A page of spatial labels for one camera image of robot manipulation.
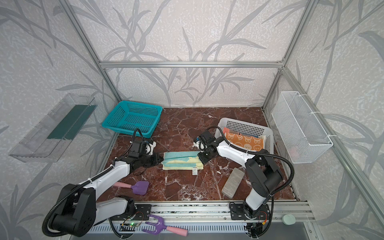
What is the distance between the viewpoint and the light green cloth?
2.90ft

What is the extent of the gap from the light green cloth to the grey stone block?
6.9 inches

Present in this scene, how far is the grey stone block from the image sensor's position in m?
0.79
